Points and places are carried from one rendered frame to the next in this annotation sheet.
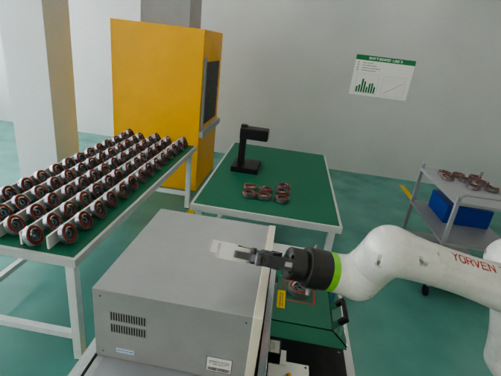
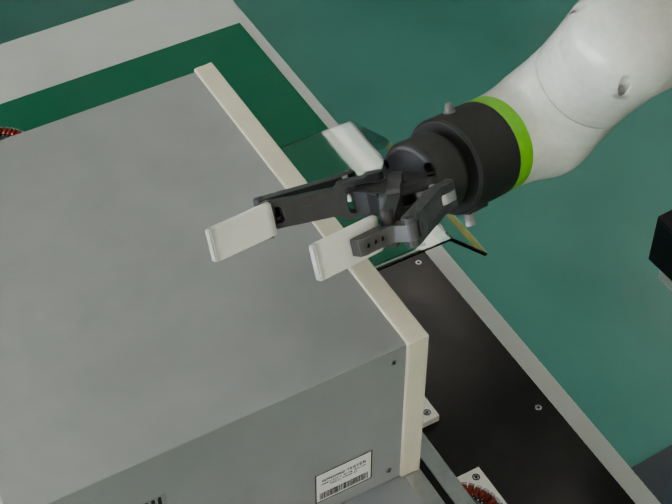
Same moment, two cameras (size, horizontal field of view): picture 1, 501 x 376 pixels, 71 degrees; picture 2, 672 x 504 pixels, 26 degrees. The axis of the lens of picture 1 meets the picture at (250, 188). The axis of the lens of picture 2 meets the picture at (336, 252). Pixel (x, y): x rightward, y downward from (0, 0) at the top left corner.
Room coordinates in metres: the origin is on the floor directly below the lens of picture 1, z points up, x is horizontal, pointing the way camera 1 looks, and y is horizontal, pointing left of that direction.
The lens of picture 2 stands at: (-0.04, 0.47, 2.30)
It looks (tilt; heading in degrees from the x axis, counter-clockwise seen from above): 47 degrees down; 326
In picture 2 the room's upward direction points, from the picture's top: straight up
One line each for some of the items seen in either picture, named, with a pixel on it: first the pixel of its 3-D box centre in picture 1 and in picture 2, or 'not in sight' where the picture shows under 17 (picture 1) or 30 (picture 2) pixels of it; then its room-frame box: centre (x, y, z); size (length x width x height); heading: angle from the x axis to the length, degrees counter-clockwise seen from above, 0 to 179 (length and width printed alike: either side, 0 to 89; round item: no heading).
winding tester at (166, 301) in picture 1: (198, 281); (137, 329); (0.83, 0.11, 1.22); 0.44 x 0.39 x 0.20; 175
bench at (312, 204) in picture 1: (268, 208); not in sight; (3.17, -0.20, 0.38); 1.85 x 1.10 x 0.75; 175
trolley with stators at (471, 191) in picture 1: (456, 227); not in sight; (2.98, -1.94, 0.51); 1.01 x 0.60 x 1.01; 175
